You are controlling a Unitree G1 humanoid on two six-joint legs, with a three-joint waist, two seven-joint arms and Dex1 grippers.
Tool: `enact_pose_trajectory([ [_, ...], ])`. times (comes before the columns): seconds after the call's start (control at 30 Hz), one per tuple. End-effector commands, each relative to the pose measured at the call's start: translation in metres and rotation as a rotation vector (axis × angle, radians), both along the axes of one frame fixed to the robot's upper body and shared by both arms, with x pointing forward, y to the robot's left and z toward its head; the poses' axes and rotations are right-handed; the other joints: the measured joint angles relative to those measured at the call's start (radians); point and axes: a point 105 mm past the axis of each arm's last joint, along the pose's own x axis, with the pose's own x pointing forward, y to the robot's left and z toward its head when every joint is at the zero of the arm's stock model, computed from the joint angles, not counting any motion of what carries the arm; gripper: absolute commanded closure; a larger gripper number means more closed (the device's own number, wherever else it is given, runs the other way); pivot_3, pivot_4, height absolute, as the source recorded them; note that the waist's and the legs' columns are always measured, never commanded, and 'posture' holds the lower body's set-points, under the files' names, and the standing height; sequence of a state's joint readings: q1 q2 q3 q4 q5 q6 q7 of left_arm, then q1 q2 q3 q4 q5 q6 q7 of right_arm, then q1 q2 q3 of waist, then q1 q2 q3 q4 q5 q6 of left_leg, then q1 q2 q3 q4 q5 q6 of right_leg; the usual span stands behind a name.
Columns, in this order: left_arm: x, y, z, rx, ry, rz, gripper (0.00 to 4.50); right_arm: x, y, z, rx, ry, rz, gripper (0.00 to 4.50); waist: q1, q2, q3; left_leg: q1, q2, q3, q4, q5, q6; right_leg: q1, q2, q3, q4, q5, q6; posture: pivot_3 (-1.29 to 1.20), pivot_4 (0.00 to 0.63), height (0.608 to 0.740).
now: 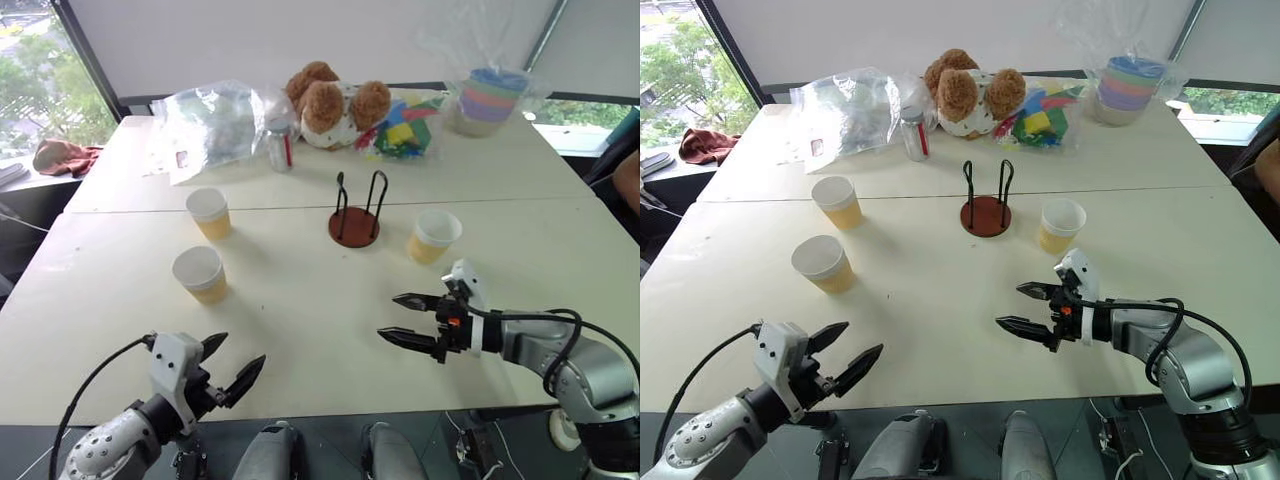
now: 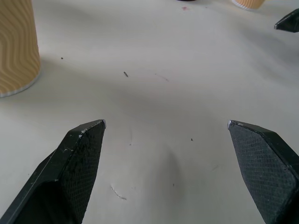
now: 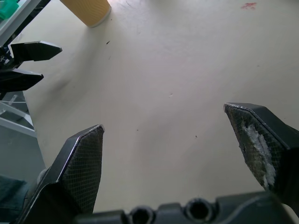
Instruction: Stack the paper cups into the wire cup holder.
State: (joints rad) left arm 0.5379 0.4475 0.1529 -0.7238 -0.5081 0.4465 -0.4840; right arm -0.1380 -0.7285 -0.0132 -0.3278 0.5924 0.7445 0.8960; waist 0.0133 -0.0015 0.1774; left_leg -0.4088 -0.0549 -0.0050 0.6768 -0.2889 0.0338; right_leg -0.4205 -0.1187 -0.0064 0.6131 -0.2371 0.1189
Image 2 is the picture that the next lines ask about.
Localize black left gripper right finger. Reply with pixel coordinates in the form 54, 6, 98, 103
227, 120, 299, 224

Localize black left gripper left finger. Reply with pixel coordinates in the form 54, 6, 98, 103
0, 119, 107, 224

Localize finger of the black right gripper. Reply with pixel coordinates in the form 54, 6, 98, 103
273, 8, 299, 34

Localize tan ribbed paper cup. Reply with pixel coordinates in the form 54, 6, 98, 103
0, 0, 42, 98
231, 0, 266, 11

